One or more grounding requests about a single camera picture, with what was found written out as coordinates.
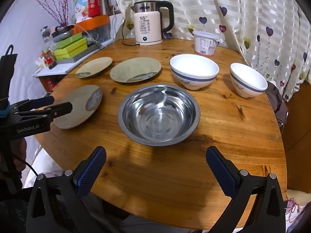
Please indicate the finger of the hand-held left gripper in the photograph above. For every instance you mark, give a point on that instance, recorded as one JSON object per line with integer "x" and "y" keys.
{"x": 45, "y": 100}
{"x": 62, "y": 109}

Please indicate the dark green box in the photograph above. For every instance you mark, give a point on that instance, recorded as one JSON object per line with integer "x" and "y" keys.
{"x": 73, "y": 40}

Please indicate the large white blue-banded bowl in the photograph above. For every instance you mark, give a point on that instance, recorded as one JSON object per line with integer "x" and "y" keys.
{"x": 194, "y": 68}

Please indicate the colourful printed bag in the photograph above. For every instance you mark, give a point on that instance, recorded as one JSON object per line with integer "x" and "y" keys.
{"x": 80, "y": 7}

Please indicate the beige plate with blue print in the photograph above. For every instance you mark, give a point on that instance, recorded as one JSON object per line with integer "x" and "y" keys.
{"x": 75, "y": 106}
{"x": 97, "y": 65}
{"x": 136, "y": 69}

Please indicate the floral cushion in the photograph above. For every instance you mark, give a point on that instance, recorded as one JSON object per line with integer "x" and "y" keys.
{"x": 294, "y": 206}

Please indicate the purple decorative branches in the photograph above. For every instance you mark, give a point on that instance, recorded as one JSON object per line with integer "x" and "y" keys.
{"x": 64, "y": 19}

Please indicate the wooden cabinet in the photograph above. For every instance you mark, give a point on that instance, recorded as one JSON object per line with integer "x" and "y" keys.
{"x": 298, "y": 138}

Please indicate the white side table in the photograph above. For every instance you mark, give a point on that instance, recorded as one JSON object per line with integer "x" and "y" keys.
{"x": 55, "y": 70}

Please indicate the small clear jar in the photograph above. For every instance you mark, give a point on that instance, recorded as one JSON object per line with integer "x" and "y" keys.
{"x": 45, "y": 34}

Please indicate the zigzag patterned box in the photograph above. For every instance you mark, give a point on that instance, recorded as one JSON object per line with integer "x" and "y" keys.
{"x": 87, "y": 52}

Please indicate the small red toy figures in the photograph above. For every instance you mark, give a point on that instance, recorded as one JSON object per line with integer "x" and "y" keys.
{"x": 48, "y": 60}

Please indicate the lime green box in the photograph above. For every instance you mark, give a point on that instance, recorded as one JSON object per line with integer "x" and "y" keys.
{"x": 70, "y": 51}

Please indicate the dark dotted cloth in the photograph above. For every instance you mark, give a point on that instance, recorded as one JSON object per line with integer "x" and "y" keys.
{"x": 277, "y": 104}

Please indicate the white electric kettle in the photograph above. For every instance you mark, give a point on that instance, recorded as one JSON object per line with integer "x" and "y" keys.
{"x": 148, "y": 26}

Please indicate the grey oval device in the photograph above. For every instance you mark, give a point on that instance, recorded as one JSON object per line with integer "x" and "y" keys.
{"x": 60, "y": 38}

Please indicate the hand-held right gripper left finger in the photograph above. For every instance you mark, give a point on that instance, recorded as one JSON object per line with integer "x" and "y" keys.
{"x": 91, "y": 172}

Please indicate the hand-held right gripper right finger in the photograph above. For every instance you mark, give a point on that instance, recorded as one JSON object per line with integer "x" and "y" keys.
{"x": 221, "y": 172}

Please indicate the small white blue-banded bowl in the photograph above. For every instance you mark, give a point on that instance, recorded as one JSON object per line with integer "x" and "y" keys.
{"x": 247, "y": 77}

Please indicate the clear storage box orange lid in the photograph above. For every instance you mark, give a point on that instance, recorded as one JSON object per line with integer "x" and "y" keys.
{"x": 97, "y": 20}

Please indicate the stainless steel bowl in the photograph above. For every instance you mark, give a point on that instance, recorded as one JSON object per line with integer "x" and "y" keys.
{"x": 158, "y": 116}

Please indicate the white plastic tub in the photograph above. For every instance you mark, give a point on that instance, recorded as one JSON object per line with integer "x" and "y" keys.
{"x": 205, "y": 43}

